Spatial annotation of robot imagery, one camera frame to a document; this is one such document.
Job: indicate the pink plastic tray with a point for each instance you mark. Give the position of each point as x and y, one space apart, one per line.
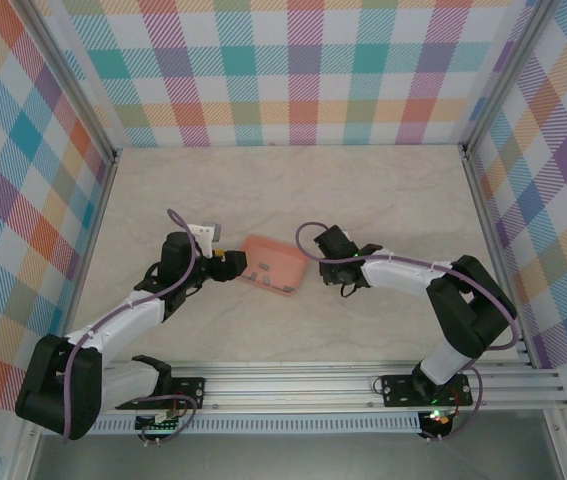
283 260

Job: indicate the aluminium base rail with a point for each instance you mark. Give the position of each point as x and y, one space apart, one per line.
288 390

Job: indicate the grey metal base plate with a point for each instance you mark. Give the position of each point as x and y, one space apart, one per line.
288 457

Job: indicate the aluminium side rail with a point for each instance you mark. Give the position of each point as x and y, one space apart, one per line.
494 250
100 210

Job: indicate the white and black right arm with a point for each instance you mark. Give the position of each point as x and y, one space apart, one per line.
398 275

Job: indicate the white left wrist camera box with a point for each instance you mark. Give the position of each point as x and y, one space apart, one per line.
203 232

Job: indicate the aluminium corner post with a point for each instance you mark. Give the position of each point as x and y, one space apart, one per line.
502 75
74 75

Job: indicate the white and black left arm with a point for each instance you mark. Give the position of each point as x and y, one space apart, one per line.
113 325

